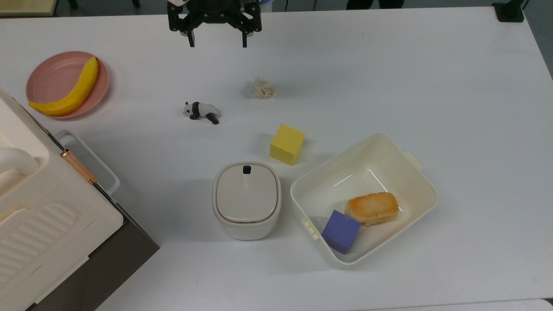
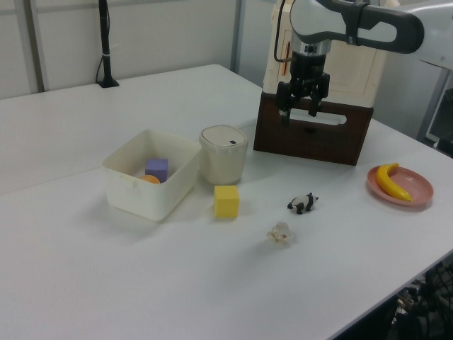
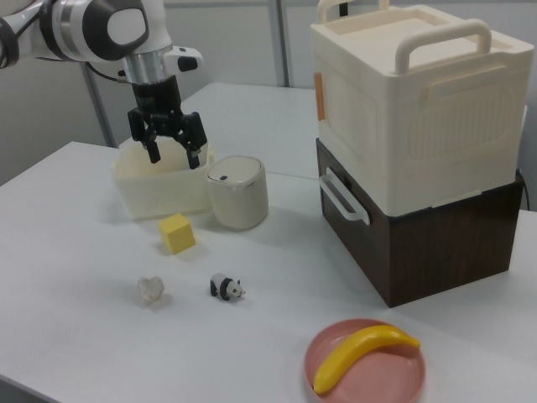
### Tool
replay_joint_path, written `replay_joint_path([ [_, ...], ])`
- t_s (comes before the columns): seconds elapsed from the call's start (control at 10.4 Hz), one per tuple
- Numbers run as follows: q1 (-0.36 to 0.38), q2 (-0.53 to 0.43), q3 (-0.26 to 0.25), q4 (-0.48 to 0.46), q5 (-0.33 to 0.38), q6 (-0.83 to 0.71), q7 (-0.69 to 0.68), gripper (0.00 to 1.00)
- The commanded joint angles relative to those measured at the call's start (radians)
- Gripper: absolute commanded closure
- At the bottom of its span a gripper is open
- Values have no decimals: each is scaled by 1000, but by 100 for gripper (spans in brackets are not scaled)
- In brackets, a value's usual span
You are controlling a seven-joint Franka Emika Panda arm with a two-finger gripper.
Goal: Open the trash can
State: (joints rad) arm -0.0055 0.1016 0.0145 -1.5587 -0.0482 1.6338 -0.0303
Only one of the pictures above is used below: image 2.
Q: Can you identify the cream lidded trash can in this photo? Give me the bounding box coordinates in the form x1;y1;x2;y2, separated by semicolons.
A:
198;124;249;186

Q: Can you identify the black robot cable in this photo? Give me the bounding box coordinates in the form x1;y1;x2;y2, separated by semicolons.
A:
273;0;295;64

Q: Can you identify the purple foam cube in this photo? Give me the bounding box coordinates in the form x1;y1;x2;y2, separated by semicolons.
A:
144;158;169;181

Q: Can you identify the black camera stand pole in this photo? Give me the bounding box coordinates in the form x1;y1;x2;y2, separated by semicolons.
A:
96;0;120;89

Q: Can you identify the yellow banana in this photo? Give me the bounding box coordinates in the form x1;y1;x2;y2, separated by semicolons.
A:
375;162;413;203

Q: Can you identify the crumpled clear plastic wrapper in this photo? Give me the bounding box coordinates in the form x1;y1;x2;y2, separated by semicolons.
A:
266;221;295;247

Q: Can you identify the cream toy kitchen cabinet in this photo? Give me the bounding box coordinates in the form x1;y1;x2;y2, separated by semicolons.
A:
263;0;396;108

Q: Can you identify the yellow foam cube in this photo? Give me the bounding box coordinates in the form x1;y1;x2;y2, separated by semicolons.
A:
213;185;240;218

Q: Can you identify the panda toy figure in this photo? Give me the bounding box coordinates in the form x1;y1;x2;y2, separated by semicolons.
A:
287;192;320;215

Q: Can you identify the white plastic open bin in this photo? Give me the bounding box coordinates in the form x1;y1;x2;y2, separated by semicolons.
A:
101;128;202;223

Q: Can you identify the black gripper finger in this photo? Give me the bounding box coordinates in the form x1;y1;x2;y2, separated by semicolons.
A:
308;86;324;118
280;92;302;127

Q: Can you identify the dark wooden drawer box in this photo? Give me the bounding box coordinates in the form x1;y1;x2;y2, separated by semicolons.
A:
253;91;375;166

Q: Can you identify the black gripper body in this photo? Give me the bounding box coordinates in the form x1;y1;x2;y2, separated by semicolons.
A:
275;41;332;111

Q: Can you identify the pink plate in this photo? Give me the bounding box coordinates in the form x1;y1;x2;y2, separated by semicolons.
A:
366;165;435;210

